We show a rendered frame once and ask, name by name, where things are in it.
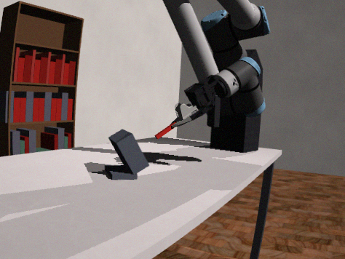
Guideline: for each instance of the grey square panel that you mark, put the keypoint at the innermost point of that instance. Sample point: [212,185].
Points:
[130,154]

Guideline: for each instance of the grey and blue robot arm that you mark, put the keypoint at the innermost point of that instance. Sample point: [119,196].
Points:
[240,71]

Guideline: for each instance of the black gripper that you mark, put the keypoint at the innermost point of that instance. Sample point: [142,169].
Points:
[202,99]

